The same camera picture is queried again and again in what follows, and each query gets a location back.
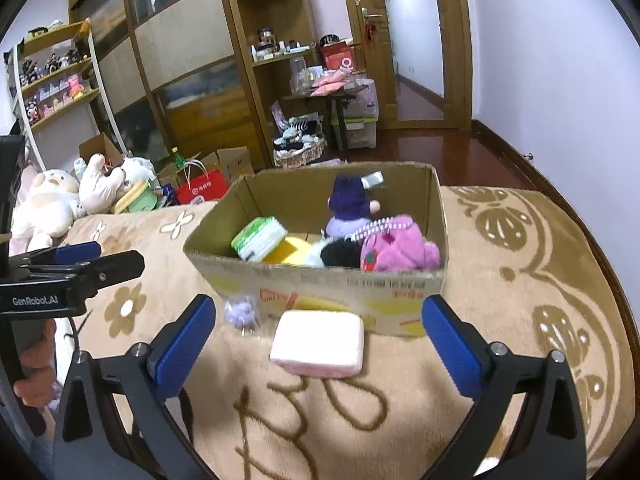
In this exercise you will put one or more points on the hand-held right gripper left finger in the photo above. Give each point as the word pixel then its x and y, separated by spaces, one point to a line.
pixel 182 342

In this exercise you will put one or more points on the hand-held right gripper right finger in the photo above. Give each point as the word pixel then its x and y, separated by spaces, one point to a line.
pixel 450 347

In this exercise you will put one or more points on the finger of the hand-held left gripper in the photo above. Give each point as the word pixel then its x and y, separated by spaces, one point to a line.
pixel 115 265
pixel 75 253

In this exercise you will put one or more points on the pink bear plush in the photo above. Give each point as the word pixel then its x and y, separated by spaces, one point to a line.
pixel 395 250

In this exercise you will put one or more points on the green tissue packet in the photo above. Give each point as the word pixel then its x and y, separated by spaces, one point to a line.
pixel 257 237

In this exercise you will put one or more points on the pink white cake plush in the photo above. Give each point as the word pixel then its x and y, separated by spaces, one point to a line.
pixel 317 342

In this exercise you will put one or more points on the yellow round plush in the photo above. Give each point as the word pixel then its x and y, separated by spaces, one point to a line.
pixel 289 251

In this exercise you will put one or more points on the black fuzzy plush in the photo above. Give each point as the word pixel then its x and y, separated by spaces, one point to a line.
pixel 341 253

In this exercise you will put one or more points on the white fluffy plush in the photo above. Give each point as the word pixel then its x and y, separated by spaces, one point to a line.
pixel 314 257

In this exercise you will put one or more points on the purple haired plush doll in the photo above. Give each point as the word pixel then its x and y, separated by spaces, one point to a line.
pixel 350 205

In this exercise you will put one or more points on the person's left hand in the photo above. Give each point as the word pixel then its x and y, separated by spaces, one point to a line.
pixel 37 365

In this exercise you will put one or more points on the cream cat plush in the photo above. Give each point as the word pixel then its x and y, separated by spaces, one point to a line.
pixel 42 205

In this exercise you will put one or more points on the brown floral blanket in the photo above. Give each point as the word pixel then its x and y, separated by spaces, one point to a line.
pixel 500 310

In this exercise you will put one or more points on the green yellow plush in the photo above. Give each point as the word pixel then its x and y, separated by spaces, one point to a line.
pixel 137 200

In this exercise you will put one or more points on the white plush doll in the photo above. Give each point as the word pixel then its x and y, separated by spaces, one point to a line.
pixel 105 185

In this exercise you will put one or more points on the brown cardboard box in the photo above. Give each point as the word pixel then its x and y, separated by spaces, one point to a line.
pixel 97 147
pixel 235 162

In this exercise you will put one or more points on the red paper bag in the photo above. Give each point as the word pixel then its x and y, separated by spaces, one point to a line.
pixel 202 190

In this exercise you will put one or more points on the green bottle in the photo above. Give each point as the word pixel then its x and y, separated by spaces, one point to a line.
pixel 177 159

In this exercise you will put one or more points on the yellow display shelf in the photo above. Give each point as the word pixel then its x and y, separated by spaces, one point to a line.
pixel 55 90

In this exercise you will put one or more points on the rows of small figurines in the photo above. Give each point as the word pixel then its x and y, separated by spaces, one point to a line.
pixel 52 85

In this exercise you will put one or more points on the wicker basket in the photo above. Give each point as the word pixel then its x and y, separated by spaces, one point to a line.
pixel 300 156

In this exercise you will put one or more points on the pile of striped socks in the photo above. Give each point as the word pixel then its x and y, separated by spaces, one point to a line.
pixel 300 132

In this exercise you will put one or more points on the wooden wardrobe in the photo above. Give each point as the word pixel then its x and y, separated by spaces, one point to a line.
pixel 190 50

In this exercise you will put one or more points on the clear storage bin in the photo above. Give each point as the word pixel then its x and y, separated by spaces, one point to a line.
pixel 357 132

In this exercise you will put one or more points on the clear plastic jar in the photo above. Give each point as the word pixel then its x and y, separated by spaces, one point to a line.
pixel 298 75

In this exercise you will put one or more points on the small black table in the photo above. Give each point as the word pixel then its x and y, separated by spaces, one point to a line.
pixel 335 97

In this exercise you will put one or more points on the pink packets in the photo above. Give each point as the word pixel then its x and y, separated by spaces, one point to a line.
pixel 327 82

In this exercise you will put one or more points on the red box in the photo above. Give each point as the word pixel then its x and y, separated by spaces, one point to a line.
pixel 340 57

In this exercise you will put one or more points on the wooden door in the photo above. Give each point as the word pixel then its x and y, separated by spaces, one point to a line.
pixel 420 40

